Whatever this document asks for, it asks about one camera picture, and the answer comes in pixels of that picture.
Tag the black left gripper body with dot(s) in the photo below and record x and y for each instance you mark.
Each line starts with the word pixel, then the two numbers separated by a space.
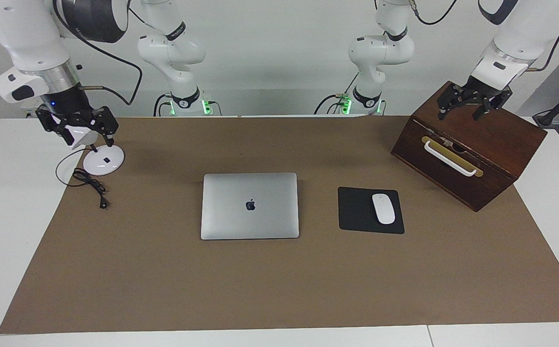
pixel 486 89

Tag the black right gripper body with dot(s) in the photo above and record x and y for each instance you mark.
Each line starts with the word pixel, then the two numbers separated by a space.
pixel 69 108

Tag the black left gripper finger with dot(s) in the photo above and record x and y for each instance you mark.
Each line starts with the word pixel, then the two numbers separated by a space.
pixel 448 103
pixel 485 108

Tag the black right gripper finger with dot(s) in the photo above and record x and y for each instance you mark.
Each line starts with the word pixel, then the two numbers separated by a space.
pixel 107 123
pixel 52 123

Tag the silver laptop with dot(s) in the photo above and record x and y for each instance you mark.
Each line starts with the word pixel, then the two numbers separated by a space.
pixel 250 221

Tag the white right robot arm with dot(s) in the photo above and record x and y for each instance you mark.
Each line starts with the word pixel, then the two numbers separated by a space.
pixel 19 29

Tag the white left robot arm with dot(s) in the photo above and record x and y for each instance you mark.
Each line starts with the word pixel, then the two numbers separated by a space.
pixel 525 29

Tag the dark brown wooden box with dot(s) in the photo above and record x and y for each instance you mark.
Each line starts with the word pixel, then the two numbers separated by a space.
pixel 501 140

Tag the white desk lamp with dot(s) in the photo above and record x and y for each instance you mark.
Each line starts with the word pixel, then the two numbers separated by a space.
pixel 103 163

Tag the white computer mouse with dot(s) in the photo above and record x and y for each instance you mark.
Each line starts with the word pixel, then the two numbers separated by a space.
pixel 384 208

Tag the black mouse pad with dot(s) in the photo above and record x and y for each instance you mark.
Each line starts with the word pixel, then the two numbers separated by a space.
pixel 356 212

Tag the brown table mat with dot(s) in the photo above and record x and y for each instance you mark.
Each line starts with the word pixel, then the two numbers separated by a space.
pixel 279 284

